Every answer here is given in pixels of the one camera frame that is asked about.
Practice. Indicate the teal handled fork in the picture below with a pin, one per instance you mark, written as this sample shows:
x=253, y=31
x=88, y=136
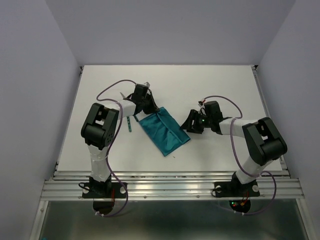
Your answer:
x=129, y=124

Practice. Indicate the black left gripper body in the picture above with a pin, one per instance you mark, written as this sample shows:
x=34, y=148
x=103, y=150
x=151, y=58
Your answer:
x=143, y=101

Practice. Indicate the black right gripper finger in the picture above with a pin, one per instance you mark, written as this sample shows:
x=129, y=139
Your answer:
x=195, y=129
x=190, y=122

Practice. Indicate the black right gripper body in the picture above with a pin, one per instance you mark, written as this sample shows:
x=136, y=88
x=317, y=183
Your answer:
x=205, y=120

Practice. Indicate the teal cloth napkin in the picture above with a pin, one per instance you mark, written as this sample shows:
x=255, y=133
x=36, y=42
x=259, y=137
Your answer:
x=164, y=131

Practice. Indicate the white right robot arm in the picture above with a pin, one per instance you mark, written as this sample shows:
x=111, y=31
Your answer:
x=263, y=140

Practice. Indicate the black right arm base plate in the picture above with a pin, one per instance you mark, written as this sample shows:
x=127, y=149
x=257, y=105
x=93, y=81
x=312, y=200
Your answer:
x=229, y=189

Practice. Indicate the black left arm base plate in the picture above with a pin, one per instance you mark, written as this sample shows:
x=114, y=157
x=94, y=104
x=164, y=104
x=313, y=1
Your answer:
x=108, y=191

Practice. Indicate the aluminium frame rail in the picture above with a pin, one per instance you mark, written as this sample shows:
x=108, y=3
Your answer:
x=166, y=185

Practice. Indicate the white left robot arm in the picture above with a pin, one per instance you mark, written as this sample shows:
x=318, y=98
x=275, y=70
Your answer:
x=100, y=128

